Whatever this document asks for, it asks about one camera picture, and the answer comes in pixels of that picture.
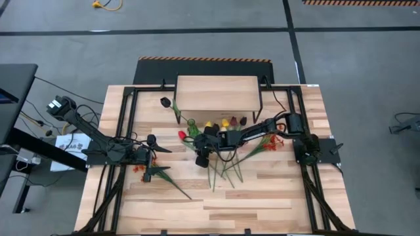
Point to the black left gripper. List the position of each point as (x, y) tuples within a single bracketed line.
[(144, 155)]

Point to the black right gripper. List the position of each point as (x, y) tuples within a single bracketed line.
[(213, 142)]

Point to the green glass vase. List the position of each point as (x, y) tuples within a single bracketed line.
[(193, 129)]

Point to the black artificial tulip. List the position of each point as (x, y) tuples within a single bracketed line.
[(243, 121)]

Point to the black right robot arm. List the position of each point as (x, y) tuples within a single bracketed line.
[(262, 128)]

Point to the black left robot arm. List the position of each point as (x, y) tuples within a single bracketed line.
[(88, 129)]

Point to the wooden shelf with black legs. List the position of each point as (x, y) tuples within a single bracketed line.
[(216, 93)]

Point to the black hazard-striped floor mat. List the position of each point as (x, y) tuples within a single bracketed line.
[(157, 72)]

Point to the white printed paper sheet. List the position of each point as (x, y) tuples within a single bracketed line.
[(67, 141)]

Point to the white power strip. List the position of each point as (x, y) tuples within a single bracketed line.
[(29, 157)]

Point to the black desk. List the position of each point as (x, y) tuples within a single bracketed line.
[(16, 85)]

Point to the dark laptop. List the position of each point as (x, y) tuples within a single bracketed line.
[(6, 96)]

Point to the grey floor device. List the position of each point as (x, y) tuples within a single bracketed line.
[(410, 124)]

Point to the black yellow hazard strip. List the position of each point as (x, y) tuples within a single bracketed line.
[(361, 2)]

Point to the black aluminium rig frame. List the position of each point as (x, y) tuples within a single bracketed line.
[(147, 88)]

